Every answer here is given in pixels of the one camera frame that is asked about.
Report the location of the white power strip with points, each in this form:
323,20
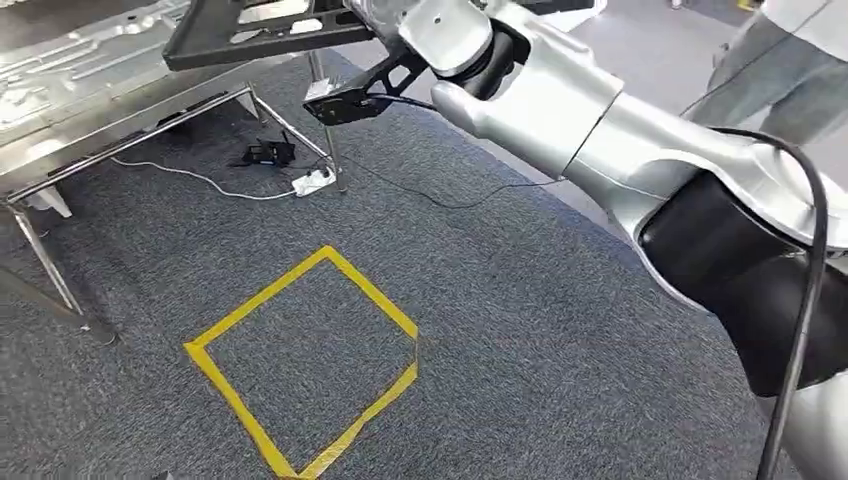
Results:
313,182

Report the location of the black plastic panel with cutouts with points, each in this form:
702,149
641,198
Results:
199,40

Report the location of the black device on floor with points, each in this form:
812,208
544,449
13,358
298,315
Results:
268,154

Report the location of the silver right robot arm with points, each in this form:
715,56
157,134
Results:
596,132

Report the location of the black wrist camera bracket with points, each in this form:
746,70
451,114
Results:
344,102

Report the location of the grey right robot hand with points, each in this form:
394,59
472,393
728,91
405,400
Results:
374,12

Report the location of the steel bench with metal parts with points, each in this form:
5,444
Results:
66,86

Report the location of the yellow floor tape square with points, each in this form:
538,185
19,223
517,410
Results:
218,378

